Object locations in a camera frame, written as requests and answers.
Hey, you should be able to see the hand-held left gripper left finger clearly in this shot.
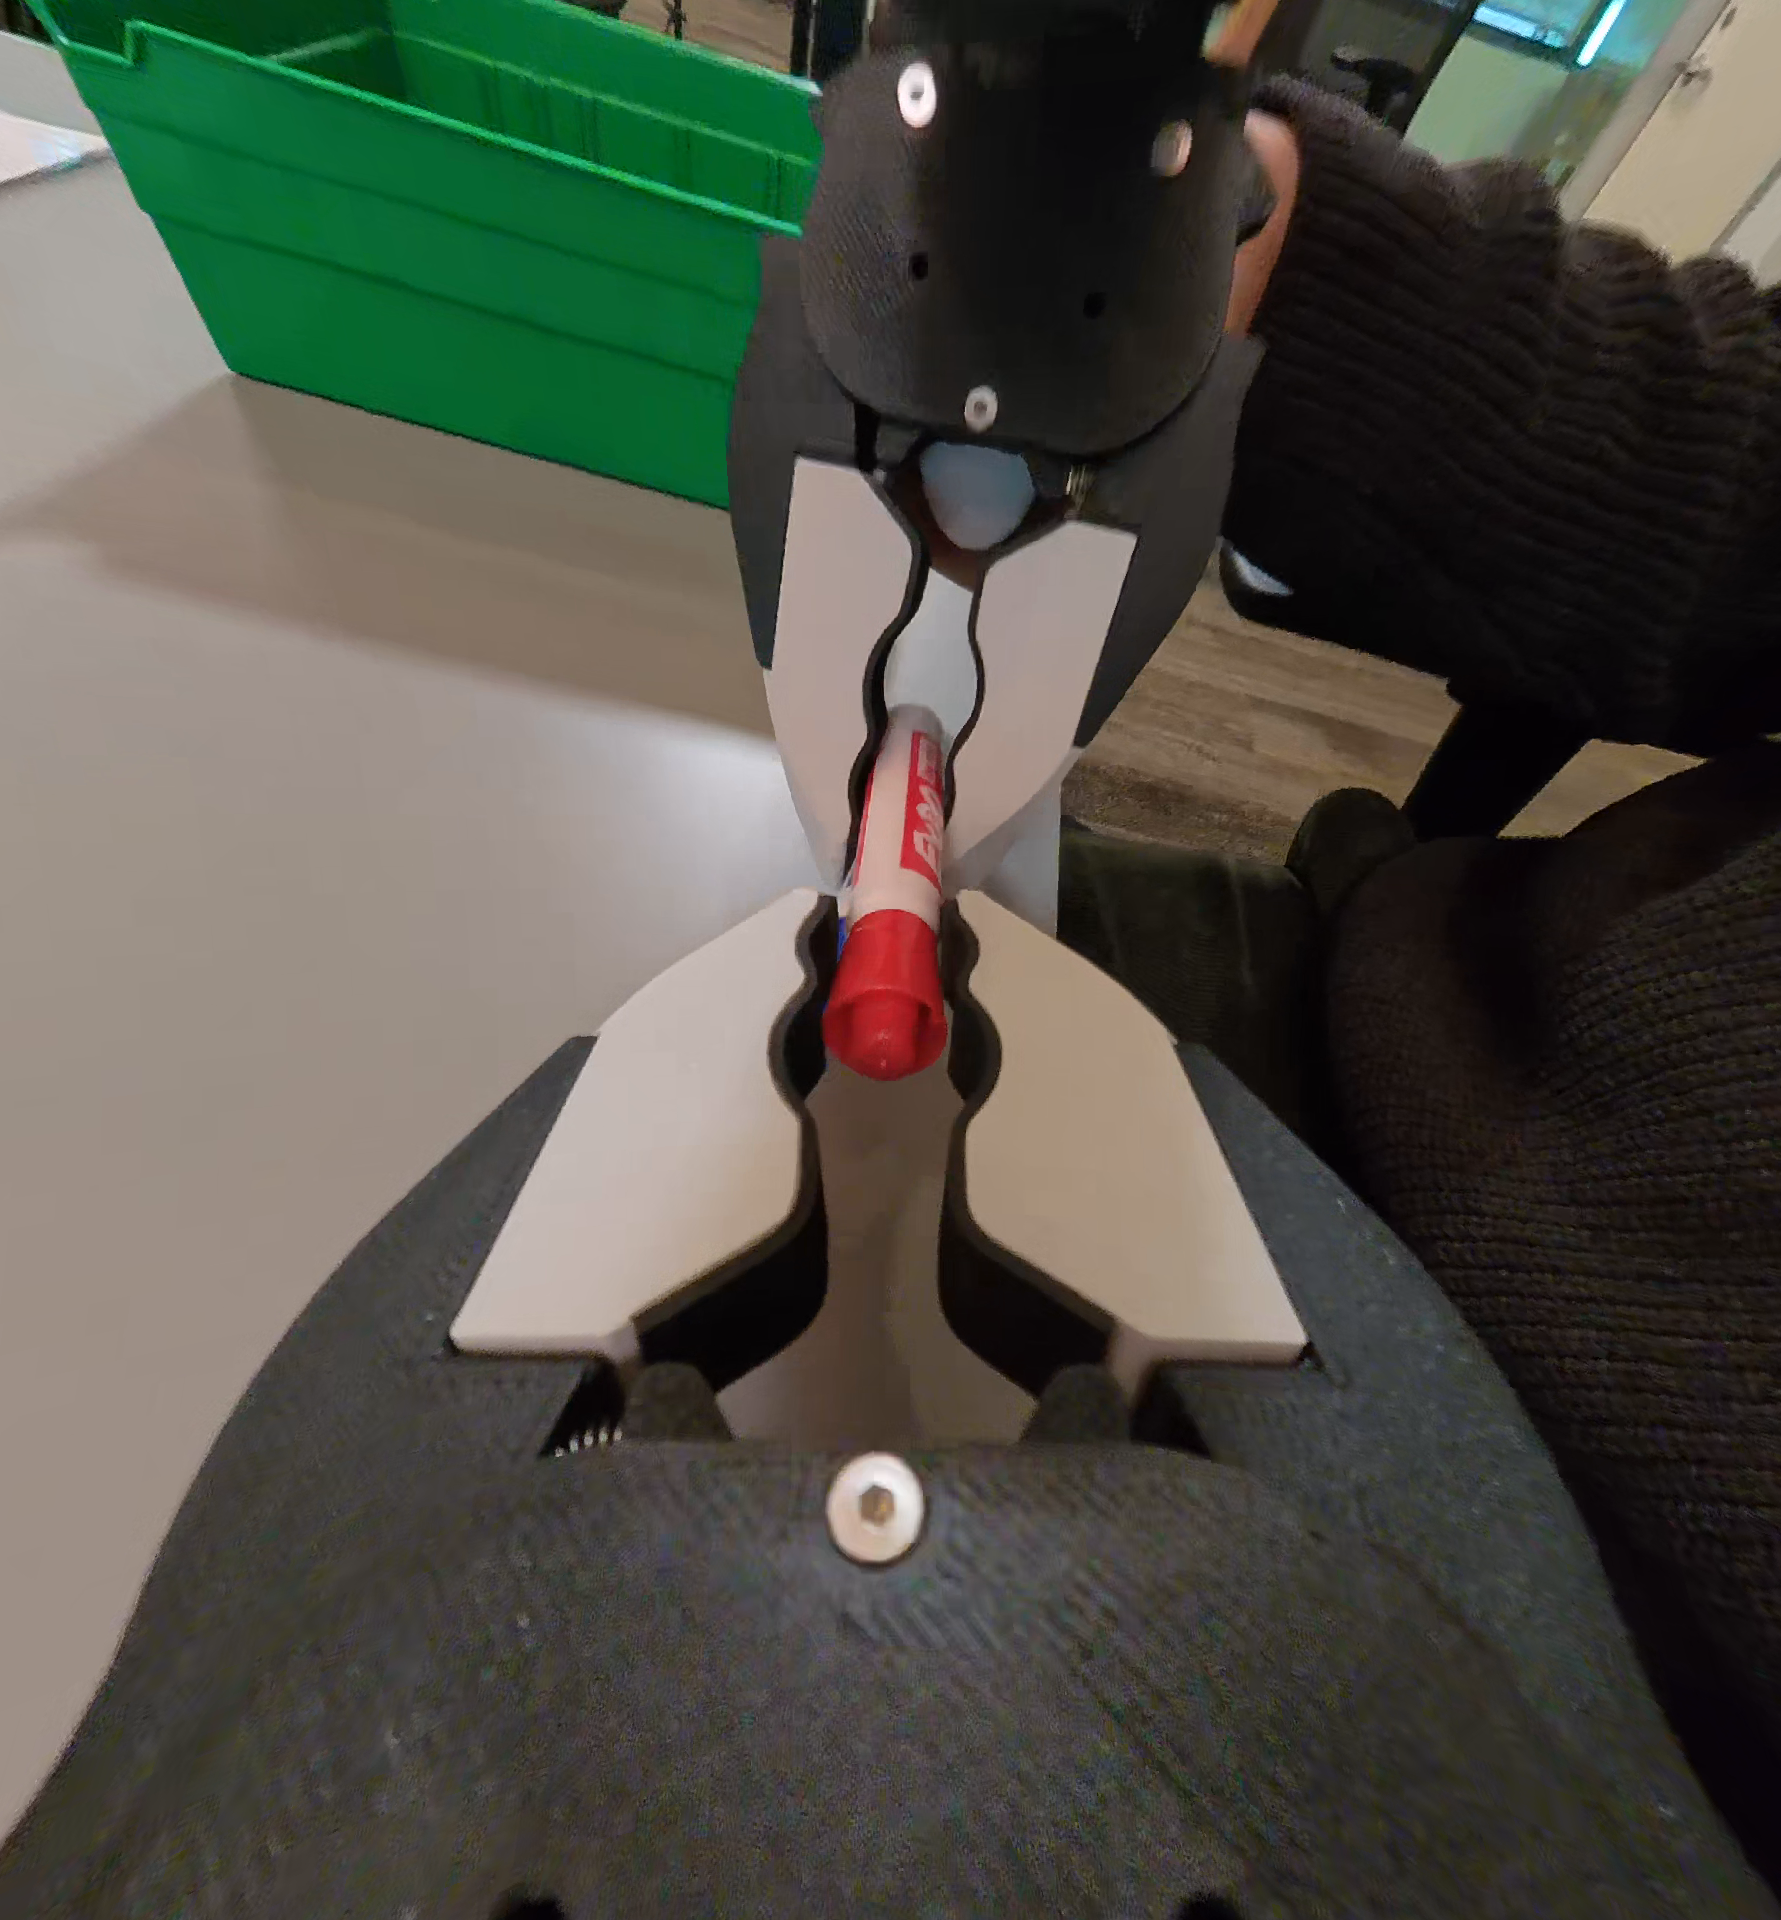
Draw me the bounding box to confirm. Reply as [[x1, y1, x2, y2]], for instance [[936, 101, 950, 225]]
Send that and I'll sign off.
[[449, 884, 831, 1374]]

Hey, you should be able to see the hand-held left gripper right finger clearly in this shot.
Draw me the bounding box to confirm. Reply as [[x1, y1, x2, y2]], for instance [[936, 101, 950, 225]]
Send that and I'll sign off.
[[939, 887, 1309, 1374]]

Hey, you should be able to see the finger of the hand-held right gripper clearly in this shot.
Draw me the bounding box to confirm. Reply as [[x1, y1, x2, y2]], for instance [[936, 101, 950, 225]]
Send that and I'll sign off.
[[767, 453, 930, 885], [950, 517, 1145, 889]]

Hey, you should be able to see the red dry erase marker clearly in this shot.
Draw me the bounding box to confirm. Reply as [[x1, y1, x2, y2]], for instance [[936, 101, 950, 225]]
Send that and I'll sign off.
[[819, 702, 983, 1080]]

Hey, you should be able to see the grey desk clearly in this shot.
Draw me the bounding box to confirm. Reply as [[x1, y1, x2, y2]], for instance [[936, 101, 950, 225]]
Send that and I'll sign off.
[[0, 5, 1071, 1876]]

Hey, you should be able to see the person's right hand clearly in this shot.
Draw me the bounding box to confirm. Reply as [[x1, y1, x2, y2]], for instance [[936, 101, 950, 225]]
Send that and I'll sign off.
[[1230, 109, 1307, 345]]

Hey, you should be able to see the person's dark trouser leg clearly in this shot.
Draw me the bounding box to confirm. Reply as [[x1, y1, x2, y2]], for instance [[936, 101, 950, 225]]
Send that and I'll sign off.
[[1056, 788, 1419, 1111]]

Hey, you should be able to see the green plastic bin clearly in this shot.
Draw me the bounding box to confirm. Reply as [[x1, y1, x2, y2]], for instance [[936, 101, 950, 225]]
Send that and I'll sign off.
[[27, 0, 827, 512]]

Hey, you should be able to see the person's torso in black sweater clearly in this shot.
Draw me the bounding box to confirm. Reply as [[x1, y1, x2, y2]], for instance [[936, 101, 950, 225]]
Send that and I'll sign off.
[[1325, 751, 1781, 1920]]

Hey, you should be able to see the laminated paper sheet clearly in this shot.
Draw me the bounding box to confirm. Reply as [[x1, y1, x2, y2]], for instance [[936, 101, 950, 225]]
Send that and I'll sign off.
[[0, 90, 115, 210]]

